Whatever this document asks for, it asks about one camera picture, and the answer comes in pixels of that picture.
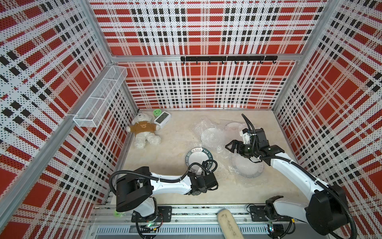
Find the clear wall shelf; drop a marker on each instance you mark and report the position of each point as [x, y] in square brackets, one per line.
[96, 105]

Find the green rimmed plate front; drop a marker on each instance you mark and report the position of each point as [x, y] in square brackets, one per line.
[198, 155]

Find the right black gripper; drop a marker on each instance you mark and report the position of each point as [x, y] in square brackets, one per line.
[239, 144]

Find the black hook rail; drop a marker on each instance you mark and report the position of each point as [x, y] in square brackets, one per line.
[260, 58]

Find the green rimmed plate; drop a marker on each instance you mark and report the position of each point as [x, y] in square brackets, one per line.
[198, 155]
[245, 167]

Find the green rimmed plate right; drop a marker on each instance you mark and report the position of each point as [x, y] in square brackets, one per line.
[245, 167]

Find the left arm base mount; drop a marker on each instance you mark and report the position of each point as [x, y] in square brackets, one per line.
[150, 225]

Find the white embossed plate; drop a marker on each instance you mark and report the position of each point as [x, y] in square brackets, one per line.
[213, 137]

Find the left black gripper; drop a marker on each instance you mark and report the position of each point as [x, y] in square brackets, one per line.
[204, 191]

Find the pink plate in wrap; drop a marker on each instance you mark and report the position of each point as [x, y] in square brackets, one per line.
[233, 129]

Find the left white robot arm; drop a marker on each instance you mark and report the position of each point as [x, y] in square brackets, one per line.
[134, 190]

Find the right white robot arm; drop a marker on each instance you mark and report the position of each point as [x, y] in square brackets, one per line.
[327, 208]

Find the beige teddy bear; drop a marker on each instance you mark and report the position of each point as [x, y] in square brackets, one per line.
[144, 131]

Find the white green small device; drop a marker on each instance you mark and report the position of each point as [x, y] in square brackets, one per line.
[163, 119]

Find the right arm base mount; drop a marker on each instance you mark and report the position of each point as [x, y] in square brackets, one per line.
[278, 226]

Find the wooden brush handle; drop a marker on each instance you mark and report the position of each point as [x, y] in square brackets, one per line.
[228, 225]

